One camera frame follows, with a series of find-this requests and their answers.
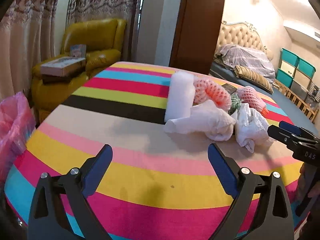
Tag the pink plastic bag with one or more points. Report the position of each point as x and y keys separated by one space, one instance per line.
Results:
x=12 y=130

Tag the beige lace curtain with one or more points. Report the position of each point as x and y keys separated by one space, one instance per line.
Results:
x=25 y=30
x=105 y=5

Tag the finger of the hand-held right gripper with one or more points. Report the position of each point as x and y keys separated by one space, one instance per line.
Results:
x=290 y=126
x=280 y=133

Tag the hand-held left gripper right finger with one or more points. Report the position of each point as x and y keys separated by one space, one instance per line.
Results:
x=222 y=170

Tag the tufted cream headboard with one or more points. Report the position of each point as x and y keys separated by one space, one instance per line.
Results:
x=237 y=35

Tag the white plastic bag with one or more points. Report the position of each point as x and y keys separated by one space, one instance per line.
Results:
x=250 y=127

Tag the pink foam fruit net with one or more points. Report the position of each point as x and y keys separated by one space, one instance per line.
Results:
x=212 y=92
x=251 y=97

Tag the bed with blue sheet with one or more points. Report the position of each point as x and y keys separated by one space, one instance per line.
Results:
x=281 y=102

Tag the dark teal box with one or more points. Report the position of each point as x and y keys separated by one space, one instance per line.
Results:
x=229 y=88

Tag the folded light blue quilt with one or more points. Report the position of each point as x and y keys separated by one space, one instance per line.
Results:
x=245 y=57

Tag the stack of storage boxes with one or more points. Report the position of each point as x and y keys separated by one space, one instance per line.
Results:
x=290 y=56

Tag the striped beige pillow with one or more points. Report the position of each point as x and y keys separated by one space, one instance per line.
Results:
x=252 y=76

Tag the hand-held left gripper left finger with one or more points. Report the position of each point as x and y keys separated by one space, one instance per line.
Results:
x=100 y=172

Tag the brown wooden wardrobe panel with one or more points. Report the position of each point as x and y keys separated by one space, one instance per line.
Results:
x=200 y=25

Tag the white foam roll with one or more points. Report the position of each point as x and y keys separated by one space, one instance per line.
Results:
x=180 y=97

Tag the small picture booklet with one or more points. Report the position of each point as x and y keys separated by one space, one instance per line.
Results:
x=78 y=50

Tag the white tissue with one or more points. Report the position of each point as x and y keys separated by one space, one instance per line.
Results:
x=205 y=122

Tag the wooden crib rail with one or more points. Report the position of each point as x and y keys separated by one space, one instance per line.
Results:
x=298 y=100

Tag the rainbow striped tablecloth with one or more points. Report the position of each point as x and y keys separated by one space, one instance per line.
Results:
x=150 y=175

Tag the flat cardboard box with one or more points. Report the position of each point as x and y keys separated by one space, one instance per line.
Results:
x=62 y=66

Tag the green foam fruit net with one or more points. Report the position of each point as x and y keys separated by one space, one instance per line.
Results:
x=235 y=103

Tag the yellow leather armchair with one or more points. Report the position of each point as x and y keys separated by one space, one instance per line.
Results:
x=92 y=35

